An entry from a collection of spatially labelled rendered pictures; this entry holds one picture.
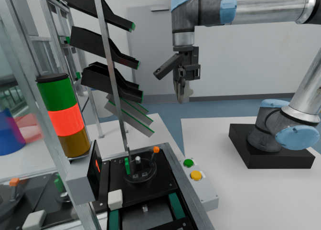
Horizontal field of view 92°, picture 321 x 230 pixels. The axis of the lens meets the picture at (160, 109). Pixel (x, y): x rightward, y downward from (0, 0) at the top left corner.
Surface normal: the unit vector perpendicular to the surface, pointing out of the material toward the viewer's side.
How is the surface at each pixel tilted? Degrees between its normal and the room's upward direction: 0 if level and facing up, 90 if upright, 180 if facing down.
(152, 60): 90
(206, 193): 0
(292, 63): 90
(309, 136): 99
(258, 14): 112
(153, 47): 90
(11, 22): 90
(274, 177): 0
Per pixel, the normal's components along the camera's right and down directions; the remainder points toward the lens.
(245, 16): -0.14, 0.74
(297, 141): -0.18, 0.55
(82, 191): 0.25, 0.38
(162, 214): -0.07, -0.91
